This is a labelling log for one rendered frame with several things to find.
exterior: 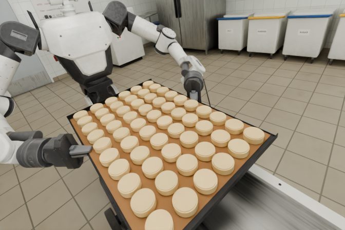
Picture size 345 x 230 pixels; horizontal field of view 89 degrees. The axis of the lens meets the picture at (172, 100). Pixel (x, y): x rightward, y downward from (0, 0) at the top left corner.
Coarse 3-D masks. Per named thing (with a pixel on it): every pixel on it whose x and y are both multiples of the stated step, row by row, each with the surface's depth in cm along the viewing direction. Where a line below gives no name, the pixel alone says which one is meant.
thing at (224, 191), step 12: (84, 108) 72; (240, 120) 54; (264, 144) 45; (252, 156) 42; (96, 168) 46; (240, 168) 40; (228, 180) 38; (108, 192) 40; (216, 204) 34; (204, 216) 32; (192, 228) 30
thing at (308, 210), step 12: (252, 168) 51; (252, 180) 51; (264, 180) 47; (276, 180) 47; (264, 192) 49; (276, 192) 46; (288, 192) 44; (300, 192) 43; (288, 204) 45; (300, 204) 42; (312, 204) 41; (300, 216) 43; (312, 216) 41; (324, 216) 38; (336, 216) 38; (324, 228) 39; (336, 228) 37
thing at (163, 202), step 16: (160, 96) 74; (112, 112) 68; (192, 112) 61; (80, 128) 62; (128, 128) 58; (192, 128) 54; (224, 128) 52; (112, 144) 53; (144, 144) 51; (96, 160) 48; (128, 160) 47; (240, 160) 42; (144, 176) 42; (192, 176) 40; (224, 176) 39; (112, 192) 40; (128, 208) 36; (160, 208) 35; (144, 224) 33; (176, 224) 32
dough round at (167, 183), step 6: (162, 174) 39; (168, 174) 39; (174, 174) 39; (156, 180) 38; (162, 180) 38; (168, 180) 38; (174, 180) 38; (156, 186) 37; (162, 186) 37; (168, 186) 37; (174, 186) 37; (162, 192) 36; (168, 192) 36; (174, 192) 37
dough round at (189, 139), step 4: (184, 132) 50; (188, 132) 50; (192, 132) 49; (180, 136) 49; (184, 136) 49; (188, 136) 48; (192, 136) 48; (196, 136) 48; (180, 140) 48; (184, 140) 47; (188, 140) 47; (192, 140) 47; (196, 140) 47; (184, 144) 47; (188, 144) 46; (192, 144) 47; (196, 144) 47
